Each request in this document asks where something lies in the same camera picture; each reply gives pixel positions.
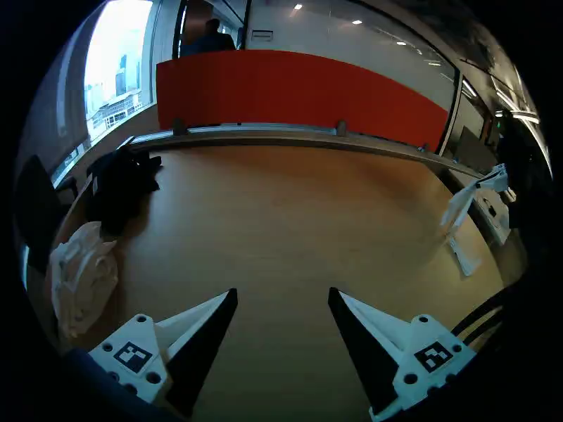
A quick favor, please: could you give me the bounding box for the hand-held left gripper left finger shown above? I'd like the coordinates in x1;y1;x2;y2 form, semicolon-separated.
87;288;239;418

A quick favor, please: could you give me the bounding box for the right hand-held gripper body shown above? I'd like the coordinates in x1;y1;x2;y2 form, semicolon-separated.
502;132;540;231

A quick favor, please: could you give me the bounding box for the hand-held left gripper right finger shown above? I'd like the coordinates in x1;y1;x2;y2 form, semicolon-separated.
327;286;479;422

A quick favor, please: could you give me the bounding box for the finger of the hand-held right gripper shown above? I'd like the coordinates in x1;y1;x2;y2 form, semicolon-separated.
473;162;508;193
476;193;512;246

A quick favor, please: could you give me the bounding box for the heap of white towels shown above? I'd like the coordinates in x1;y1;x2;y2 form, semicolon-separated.
48;221;120;340

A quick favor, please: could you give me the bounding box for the heap of black towels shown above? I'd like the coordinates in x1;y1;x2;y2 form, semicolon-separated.
83;147;163;237

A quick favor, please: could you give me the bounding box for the black office chair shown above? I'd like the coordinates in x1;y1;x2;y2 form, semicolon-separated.
14;155;80;274

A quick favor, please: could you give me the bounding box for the red desk screen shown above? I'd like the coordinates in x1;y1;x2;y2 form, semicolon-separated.
126;49;487;179

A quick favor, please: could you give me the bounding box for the black cable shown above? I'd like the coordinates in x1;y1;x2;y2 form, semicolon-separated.
452;293;507;345

